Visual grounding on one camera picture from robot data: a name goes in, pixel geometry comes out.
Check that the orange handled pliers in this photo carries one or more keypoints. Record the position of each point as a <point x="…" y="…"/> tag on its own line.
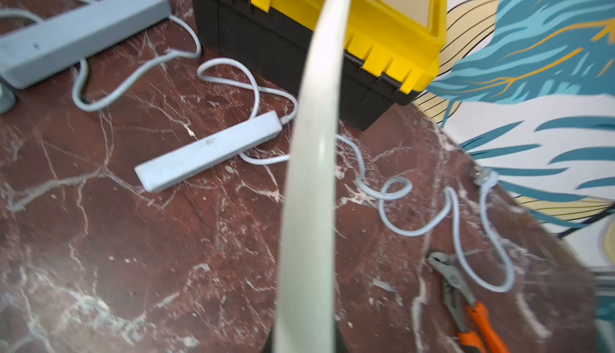
<point x="475" y="331"/>

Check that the yellow black toolbox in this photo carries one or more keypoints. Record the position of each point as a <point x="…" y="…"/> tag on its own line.
<point x="391" y="50"/>

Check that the grey white power strip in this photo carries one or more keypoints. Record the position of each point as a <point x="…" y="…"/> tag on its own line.
<point x="176" y="166"/>

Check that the left grey power strip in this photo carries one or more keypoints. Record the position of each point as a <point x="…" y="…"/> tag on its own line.
<point x="38" y="51"/>

